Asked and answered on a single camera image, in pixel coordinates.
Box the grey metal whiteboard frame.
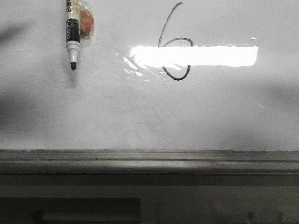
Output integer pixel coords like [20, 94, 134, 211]
[0, 150, 299, 186]

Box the black white whiteboard marker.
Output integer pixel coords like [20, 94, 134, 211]
[65, 0, 94, 70]

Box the white whiteboard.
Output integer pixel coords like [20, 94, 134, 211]
[0, 0, 299, 151]

